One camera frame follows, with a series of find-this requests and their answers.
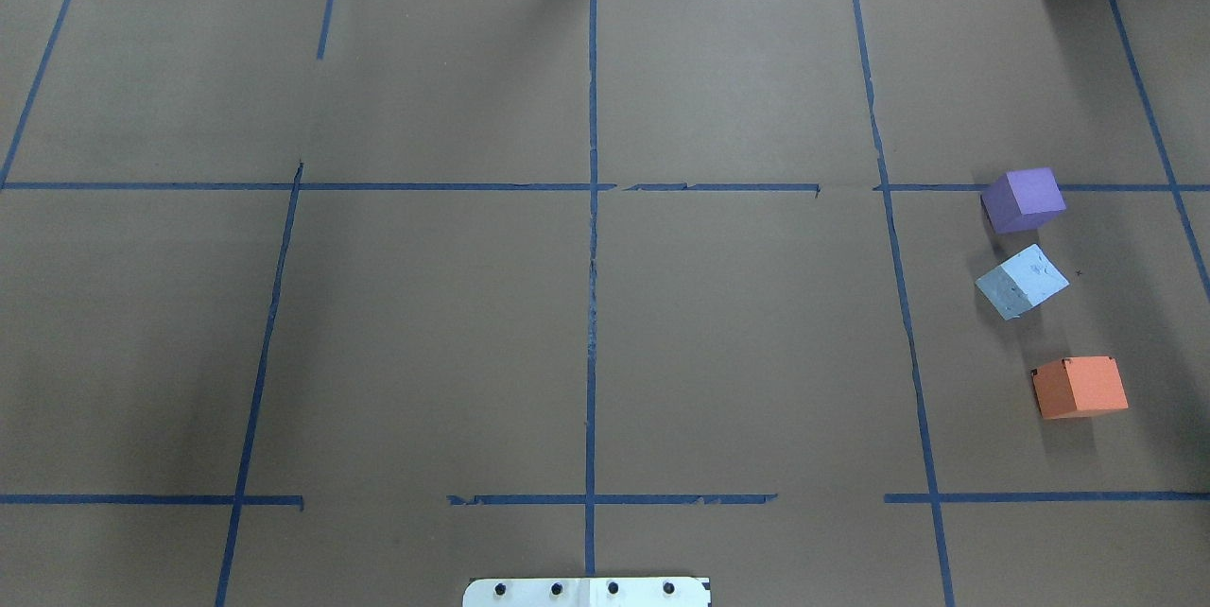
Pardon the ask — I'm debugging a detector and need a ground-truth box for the light blue foam block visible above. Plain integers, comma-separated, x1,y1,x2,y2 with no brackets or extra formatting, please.
974,244,1070,320

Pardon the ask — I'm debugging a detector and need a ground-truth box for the purple foam block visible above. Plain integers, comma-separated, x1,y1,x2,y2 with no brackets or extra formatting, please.
980,167,1067,235

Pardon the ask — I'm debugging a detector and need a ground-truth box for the orange foam block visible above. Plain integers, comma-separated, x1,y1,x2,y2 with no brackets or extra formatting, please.
1031,355,1131,420

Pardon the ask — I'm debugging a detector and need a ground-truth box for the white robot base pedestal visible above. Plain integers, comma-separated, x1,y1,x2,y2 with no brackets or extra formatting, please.
461,576,713,606

